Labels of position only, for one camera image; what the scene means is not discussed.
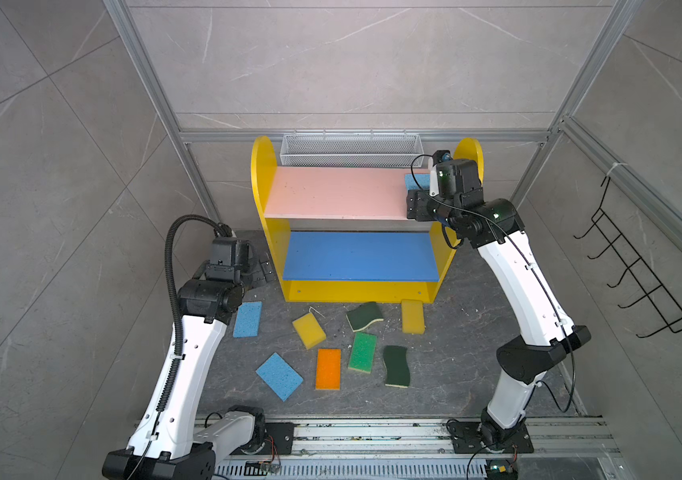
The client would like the light blue cellulose sponge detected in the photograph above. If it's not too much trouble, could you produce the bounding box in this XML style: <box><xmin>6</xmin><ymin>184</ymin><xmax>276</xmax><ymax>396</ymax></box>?
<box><xmin>404</xmin><ymin>174</ymin><xmax>431</xmax><ymax>191</ymax></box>

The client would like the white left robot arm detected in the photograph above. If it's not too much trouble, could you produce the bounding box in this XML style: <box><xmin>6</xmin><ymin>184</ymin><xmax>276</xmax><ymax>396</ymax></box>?
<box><xmin>102</xmin><ymin>238</ymin><xmax>267</xmax><ymax>479</ymax></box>

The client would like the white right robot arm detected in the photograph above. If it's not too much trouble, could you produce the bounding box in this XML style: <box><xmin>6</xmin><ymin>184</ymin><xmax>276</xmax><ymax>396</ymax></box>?
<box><xmin>406</xmin><ymin>189</ymin><xmax>591</xmax><ymax>452</ymax></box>

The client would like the blue lower shelf board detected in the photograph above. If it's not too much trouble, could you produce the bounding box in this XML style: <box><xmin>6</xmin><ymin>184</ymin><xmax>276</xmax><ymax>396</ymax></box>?
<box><xmin>283</xmin><ymin>231</ymin><xmax>439</xmax><ymax>282</ymax></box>

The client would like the yellow sponge tilted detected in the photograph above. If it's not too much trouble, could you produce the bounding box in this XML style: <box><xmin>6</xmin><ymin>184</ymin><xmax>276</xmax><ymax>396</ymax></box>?
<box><xmin>292</xmin><ymin>312</ymin><xmax>327</xmax><ymax>350</ymax></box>

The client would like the yellow rectangular sponge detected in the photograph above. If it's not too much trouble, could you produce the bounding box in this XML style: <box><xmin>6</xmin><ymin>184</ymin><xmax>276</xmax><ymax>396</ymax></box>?
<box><xmin>401</xmin><ymin>299</ymin><xmax>426</xmax><ymax>335</ymax></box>

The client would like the dark green wavy sponge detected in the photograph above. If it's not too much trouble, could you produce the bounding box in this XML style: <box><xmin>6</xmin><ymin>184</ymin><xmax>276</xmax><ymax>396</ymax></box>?
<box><xmin>346</xmin><ymin>302</ymin><xmax>384</xmax><ymax>332</ymax></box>
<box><xmin>383</xmin><ymin>345</ymin><xmax>411</xmax><ymax>388</ymax></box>

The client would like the blue sponge on floor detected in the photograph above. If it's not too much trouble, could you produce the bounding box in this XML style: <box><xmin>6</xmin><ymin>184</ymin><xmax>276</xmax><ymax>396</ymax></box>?
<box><xmin>256</xmin><ymin>353</ymin><xmax>303</xmax><ymax>402</ymax></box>

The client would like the orange sponge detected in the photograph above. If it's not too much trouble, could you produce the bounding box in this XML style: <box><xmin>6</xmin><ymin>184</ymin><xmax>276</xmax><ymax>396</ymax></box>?
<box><xmin>315</xmin><ymin>349</ymin><xmax>342</xmax><ymax>391</ymax></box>

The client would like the bright green sponge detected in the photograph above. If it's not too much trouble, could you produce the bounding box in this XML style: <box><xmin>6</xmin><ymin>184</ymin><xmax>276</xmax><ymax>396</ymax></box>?
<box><xmin>348</xmin><ymin>332</ymin><xmax>377</xmax><ymax>373</ymax></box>

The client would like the dark green wavy sponge front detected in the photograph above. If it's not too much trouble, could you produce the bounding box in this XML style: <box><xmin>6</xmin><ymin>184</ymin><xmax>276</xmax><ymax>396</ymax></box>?
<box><xmin>383</xmin><ymin>345</ymin><xmax>411</xmax><ymax>388</ymax></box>

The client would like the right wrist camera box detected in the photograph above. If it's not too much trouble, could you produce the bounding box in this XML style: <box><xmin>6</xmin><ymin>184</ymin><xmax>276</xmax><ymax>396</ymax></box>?
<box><xmin>429</xmin><ymin>150</ymin><xmax>482</xmax><ymax>199</ymax></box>

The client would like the black corrugated cable hose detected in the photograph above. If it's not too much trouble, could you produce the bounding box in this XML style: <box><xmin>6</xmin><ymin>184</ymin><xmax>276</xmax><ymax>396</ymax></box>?
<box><xmin>154</xmin><ymin>214</ymin><xmax>234</xmax><ymax>415</ymax></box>

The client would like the white wire mesh basket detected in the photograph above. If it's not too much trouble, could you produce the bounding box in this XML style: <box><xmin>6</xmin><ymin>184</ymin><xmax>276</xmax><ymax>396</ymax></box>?
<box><xmin>279</xmin><ymin>133</ymin><xmax>424</xmax><ymax>168</ymax></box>

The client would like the black wire hook rack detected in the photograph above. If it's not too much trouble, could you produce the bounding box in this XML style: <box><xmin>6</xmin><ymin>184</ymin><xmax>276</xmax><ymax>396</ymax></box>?
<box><xmin>573</xmin><ymin>176</ymin><xmax>682</xmax><ymax>339</ymax></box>

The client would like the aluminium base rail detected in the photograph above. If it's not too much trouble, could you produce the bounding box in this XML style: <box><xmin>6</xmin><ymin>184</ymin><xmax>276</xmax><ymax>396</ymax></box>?
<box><xmin>118</xmin><ymin>416</ymin><xmax>624</xmax><ymax>480</ymax></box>

